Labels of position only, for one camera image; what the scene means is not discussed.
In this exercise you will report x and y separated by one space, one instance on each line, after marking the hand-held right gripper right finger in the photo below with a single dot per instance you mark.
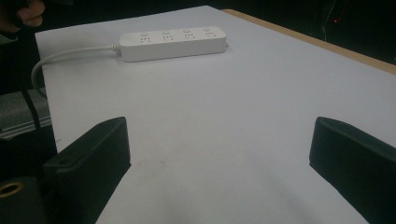
358 168

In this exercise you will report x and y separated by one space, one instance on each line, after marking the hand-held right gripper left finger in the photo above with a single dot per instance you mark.
90 165

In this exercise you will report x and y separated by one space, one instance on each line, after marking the white power strip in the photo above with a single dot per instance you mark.
172 45

